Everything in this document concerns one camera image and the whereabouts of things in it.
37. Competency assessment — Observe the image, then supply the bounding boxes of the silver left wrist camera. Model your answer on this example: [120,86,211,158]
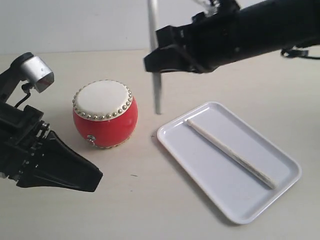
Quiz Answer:
[20,52,55,93]

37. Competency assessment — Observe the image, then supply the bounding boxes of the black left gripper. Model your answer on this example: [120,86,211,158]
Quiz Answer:
[0,57,103,193]

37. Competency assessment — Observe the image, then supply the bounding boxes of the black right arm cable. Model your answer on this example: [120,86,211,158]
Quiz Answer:
[279,43,320,61]

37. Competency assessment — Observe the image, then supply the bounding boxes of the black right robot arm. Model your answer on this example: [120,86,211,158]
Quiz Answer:
[143,0,320,74]

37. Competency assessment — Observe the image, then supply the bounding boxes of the white plastic tray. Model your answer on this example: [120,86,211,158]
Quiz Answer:
[157,101,302,225]

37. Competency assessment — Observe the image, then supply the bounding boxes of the wooden drumstick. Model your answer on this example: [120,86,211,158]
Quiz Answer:
[147,0,163,115]
[184,119,277,189]

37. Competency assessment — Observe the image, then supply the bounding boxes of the small red drum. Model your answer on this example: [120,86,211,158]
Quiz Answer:
[72,79,139,149]

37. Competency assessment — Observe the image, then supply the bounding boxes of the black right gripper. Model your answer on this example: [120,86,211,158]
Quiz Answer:
[143,0,241,74]

